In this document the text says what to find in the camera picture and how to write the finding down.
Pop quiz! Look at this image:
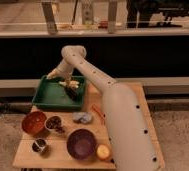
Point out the purple bowl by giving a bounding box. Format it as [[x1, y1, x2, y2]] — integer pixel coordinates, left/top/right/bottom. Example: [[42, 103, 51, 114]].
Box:
[[67, 129, 97, 160]]

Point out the small metal cup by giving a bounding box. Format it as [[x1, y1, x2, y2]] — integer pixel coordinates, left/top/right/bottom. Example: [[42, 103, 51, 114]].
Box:
[[32, 138, 47, 154]]

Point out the grey crumpled cloth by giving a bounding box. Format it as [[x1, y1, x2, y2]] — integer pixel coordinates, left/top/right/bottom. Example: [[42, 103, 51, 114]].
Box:
[[73, 112, 93, 124]]

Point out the yellow banana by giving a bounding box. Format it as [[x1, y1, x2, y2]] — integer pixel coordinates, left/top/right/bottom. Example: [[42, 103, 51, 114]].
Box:
[[59, 80, 79, 89]]

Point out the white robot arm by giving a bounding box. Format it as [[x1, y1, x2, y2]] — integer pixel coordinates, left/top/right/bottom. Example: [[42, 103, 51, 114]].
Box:
[[47, 45, 160, 171]]

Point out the green plastic tray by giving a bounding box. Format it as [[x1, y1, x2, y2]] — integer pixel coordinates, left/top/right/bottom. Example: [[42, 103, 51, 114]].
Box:
[[32, 76, 86, 111]]

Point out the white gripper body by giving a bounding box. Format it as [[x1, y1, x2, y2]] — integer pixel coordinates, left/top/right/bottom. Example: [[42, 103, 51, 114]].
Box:
[[47, 62, 72, 79]]

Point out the small white cup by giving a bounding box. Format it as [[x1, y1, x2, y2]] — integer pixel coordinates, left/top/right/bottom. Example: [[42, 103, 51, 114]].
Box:
[[45, 116, 61, 131]]

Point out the red bowl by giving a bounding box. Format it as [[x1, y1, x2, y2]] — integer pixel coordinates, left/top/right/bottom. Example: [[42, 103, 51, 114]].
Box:
[[21, 111, 47, 135]]

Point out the yellow round fruit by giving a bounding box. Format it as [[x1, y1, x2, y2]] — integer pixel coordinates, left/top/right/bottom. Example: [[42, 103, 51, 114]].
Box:
[[96, 144, 111, 160]]

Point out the orange carrot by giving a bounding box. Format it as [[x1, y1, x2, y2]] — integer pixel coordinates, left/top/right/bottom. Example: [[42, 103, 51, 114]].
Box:
[[92, 105, 104, 119]]

